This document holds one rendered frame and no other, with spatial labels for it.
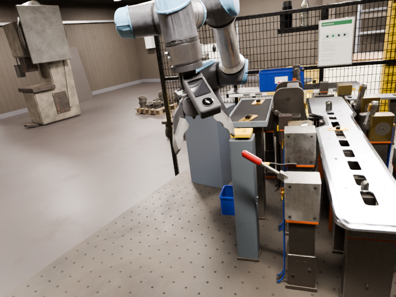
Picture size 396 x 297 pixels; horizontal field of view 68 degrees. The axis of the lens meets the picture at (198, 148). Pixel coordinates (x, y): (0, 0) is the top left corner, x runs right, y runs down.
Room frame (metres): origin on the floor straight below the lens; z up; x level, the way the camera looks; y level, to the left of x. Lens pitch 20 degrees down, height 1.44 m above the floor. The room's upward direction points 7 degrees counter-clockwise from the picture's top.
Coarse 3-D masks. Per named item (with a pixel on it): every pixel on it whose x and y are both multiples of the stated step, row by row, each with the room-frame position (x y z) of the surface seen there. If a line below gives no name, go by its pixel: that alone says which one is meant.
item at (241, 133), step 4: (236, 128) 0.88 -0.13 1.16; (240, 128) 0.87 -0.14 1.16; (244, 128) 0.87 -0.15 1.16; (248, 128) 0.86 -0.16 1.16; (252, 128) 0.86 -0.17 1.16; (236, 132) 0.84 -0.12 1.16; (240, 132) 0.84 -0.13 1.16; (244, 132) 0.83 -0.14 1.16; (248, 132) 0.83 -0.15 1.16; (252, 132) 0.85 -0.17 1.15; (232, 136) 0.83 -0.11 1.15; (236, 136) 0.82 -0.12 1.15; (240, 136) 0.82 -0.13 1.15; (244, 136) 0.82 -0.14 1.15; (248, 136) 0.81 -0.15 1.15
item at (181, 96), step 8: (192, 64) 0.65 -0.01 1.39; (200, 64) 0.66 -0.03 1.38; (176, 72) 0.66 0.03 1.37; (184, 72) 0.67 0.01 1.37; (192, 72) 0.67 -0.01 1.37; (184, 88) 0.70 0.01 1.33; (176, 96) 0.71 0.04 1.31; (184, 96) 0.65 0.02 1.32; (184, 104) 0.65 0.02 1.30; (192, 104) 0.65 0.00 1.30; (184, 112) 0.65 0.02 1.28; (192, 112) 0.65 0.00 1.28
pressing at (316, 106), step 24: (336, 120) 1.33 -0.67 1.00; (336, 144) 1.03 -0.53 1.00; (360, 144) 1.01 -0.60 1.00; (336, 168) 0.84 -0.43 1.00; (360, 168) 0.83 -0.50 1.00; (384, 168) 0.81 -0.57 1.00; (336, 192) 0.70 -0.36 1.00; (360, 192) 0.69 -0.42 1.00; (384, 192) 0.67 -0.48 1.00; (336, 216) 0.59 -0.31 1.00; (360, 216) 0.58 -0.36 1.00; (384, 216) 0.57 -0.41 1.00
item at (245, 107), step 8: (240, 104) 1.20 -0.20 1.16; (248, 104) 1.18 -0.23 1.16; (264, 104) 1.15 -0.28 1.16; (240, 112) 1.07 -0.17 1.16; (248, 112) 1.06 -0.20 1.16; (256, 112) 1.05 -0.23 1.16; (264, 112) 1.03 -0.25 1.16; (232, 120) 0.97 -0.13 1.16; (256, 120) 0.94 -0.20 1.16; (264, 120) 0.93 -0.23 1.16
